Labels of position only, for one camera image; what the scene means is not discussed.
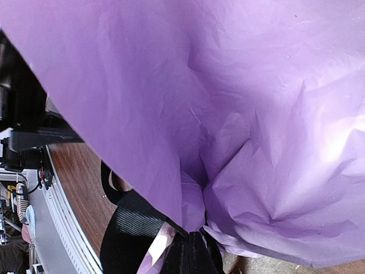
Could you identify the front aluminium rail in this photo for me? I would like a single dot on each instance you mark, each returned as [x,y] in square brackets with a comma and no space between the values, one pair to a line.
[59,240]

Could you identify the pink wrapping paper sheet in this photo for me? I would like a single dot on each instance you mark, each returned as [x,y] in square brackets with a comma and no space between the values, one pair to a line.
[244,119]

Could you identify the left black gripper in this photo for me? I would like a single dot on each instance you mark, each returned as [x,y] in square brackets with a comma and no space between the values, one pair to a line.
[24,113]

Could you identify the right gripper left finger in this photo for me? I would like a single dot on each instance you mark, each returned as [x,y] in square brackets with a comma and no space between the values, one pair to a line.
[176,260]

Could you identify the black printed ribbon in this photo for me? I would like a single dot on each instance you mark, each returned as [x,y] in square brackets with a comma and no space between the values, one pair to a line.
[132,229]

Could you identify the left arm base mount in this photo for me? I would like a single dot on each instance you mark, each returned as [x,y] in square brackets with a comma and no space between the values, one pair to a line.
[42,171]

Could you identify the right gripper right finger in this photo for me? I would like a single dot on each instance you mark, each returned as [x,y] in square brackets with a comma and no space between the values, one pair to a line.
[204,254]

